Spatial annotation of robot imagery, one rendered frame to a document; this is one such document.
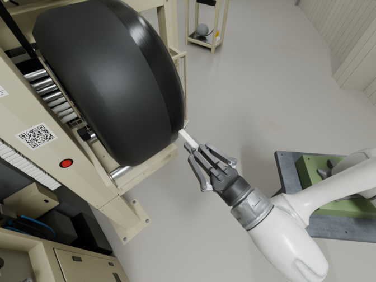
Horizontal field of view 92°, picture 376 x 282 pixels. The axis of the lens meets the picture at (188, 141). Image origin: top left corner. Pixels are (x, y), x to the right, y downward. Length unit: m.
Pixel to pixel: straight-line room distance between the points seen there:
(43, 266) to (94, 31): 0.76
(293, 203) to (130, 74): 0.56
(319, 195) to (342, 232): 0.67
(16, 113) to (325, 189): 0.83
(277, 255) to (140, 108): 0.47
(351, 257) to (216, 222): 1.04
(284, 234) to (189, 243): 1.26
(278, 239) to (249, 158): 1.62
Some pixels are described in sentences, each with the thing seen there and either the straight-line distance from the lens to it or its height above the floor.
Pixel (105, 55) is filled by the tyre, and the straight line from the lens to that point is 0.53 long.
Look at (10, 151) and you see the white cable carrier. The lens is 0.74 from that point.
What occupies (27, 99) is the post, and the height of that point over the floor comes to 1.34.
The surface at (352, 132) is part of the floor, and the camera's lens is 2.86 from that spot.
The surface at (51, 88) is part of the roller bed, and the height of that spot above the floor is 1.11.
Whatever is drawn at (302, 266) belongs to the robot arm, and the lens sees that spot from 0.48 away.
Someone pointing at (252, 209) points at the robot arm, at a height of 1.24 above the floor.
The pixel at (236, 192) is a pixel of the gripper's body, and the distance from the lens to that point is 0.45.
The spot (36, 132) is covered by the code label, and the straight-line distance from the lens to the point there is 0.69.
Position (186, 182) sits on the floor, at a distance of 1.80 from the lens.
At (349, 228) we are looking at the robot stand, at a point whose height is 0.65.
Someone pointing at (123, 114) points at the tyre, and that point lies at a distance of 0.51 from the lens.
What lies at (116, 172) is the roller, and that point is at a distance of 0.88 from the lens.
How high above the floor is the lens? 1.65
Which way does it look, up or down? 54 degrees down
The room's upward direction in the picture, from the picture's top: straight up
